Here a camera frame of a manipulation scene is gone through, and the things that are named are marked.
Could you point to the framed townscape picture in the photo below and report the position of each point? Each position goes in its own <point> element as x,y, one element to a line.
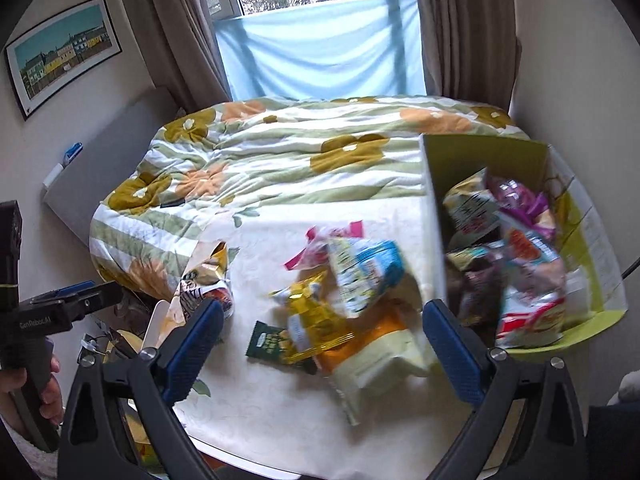
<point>60,60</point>

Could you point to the orange and white snack packet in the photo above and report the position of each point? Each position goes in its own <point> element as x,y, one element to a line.
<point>380,360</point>

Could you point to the floral blanket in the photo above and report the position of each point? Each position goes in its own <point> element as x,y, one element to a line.
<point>280,170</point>

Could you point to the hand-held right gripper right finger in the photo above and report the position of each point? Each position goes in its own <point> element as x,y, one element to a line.
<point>455,350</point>

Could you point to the gold snack packet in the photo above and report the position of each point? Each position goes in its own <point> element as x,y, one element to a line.
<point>310,320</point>

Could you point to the person's left forearm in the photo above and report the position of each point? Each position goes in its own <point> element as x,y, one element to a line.
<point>22,455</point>

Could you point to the grey headboard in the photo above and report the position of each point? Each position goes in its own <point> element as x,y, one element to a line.
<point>110,160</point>

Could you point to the small white box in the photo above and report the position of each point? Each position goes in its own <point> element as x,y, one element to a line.
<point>53,175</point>

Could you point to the red and white snack packet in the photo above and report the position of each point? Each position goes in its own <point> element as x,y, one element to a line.
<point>535,280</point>

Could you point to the brown curtain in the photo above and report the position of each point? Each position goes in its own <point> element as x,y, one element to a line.
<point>465,35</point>
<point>185,35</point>

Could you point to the pink and white snack packet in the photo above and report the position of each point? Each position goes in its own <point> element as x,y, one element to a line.
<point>315,247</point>

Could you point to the green cardboard box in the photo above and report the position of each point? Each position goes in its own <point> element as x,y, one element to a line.
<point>595,260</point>

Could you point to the dark purple snack packet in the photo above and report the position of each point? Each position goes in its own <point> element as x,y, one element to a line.
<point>475,290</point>

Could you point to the person's left hand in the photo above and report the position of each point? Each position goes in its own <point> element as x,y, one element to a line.
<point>52,390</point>

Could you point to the blue and white snack packet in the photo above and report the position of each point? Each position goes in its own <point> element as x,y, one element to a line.
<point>365,275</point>

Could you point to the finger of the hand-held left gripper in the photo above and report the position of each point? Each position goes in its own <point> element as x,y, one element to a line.
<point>97,300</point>
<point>75,290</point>

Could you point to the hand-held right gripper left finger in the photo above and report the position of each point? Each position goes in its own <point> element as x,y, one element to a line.
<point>195,350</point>

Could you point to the yellow bag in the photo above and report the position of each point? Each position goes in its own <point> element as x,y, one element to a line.
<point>135,435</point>

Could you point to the small green snack packet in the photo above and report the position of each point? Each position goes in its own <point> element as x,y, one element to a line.
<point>265,342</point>

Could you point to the light blue cloth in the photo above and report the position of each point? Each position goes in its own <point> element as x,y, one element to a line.
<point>320,50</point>

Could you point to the dark cloth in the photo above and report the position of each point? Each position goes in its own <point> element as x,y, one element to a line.
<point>615,445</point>

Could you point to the cat print snack packet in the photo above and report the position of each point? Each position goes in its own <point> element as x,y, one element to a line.
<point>205,275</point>

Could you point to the white and yellow snack packet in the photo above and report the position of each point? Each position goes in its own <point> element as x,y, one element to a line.
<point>470,205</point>

